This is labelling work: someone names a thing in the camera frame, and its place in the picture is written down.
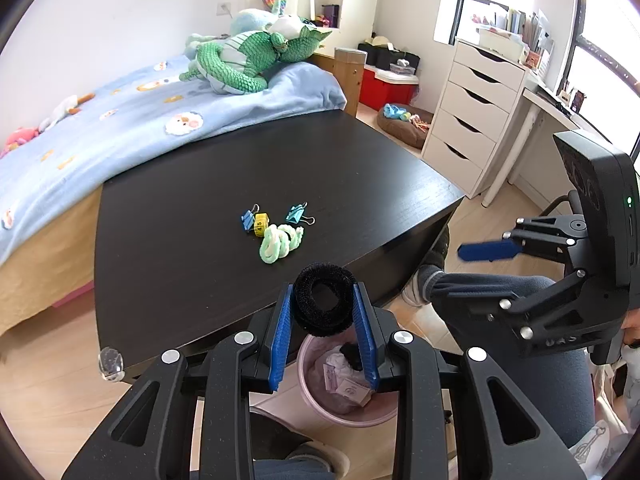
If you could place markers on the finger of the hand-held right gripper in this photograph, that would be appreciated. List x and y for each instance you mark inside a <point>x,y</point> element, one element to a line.
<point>485,251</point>
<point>545,295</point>

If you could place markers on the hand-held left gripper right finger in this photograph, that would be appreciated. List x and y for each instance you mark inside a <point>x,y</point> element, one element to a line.
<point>365,340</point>

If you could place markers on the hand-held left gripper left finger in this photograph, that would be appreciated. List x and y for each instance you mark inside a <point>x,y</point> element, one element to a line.
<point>280,345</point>

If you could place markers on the small pink box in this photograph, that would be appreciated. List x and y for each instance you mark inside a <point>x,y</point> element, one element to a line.
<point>352,391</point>

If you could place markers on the pink waste bin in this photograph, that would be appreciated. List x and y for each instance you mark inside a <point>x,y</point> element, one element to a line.
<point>320,405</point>

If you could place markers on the person's right hand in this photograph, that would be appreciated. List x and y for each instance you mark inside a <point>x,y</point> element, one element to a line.
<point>632,327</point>

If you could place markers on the black chair base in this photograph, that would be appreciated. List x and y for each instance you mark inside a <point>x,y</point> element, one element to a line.
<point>562,205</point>

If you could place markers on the black slipper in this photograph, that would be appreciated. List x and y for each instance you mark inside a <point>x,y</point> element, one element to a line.
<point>285,440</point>

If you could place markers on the green twisted scrunchie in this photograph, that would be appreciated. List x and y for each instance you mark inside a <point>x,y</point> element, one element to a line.
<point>277,242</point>

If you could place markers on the yellow binder clip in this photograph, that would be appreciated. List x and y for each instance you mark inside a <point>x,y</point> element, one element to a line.
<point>261,225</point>

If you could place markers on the blue binder clip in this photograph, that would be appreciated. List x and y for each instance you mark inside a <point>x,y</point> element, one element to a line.
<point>247,220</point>

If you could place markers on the teal binder clip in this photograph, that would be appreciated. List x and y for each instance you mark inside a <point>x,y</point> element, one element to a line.
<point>296,215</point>

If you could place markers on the white drawer unit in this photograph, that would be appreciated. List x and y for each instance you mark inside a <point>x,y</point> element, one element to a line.
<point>465,120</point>

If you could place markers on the brown pet bed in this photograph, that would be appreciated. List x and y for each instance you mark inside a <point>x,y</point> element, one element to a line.
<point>400,132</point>

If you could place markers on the white desk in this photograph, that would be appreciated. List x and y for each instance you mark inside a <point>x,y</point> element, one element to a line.
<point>545,105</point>

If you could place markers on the white printed tote bag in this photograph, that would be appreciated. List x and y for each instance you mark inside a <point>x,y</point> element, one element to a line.
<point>607,440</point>

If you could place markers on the blue pet toy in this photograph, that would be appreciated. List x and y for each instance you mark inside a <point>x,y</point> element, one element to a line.
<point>394,111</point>

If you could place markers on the clear table corner guard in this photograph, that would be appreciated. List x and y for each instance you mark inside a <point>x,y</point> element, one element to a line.
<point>111,362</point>

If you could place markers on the red cooler box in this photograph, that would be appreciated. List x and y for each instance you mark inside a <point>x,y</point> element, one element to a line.
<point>390,92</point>

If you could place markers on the white desktop organizer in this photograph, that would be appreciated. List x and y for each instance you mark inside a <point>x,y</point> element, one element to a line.
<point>500,42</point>

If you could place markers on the pink underbed box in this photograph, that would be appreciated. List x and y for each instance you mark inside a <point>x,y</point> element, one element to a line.
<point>72,295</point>

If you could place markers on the black storage bag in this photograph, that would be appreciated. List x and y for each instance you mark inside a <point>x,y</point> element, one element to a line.
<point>385,57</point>

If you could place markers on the tall cardboard box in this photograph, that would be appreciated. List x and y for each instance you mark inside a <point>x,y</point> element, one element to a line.
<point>349,80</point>

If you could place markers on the row of books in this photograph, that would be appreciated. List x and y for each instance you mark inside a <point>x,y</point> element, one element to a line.
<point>525,22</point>

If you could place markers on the bed with blue blanket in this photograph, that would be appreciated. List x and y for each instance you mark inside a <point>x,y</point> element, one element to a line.
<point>125,125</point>

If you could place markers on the dark box on shelf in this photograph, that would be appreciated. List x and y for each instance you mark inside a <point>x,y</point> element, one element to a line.
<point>331,15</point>

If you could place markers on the green dragon plush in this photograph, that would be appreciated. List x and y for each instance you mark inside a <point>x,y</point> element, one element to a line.
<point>240,55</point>

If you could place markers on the white plush head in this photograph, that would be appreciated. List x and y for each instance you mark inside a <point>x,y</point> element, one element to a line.
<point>285,25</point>

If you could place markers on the white goose plush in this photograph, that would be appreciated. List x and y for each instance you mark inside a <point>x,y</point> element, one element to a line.
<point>62,110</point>

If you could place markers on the light blue plush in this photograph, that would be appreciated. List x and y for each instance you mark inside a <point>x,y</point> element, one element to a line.
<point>250,20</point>

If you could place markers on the pink plush toy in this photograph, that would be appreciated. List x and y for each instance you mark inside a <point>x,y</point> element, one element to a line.
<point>20,137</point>

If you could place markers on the small dark picture frame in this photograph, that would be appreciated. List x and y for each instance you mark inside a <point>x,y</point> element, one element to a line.
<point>578,101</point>

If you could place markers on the wooden bed frame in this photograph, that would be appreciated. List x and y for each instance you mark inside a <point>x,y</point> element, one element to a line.
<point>50,270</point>

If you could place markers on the white wall outlet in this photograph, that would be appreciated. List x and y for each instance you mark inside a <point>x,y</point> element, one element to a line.
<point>225,8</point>

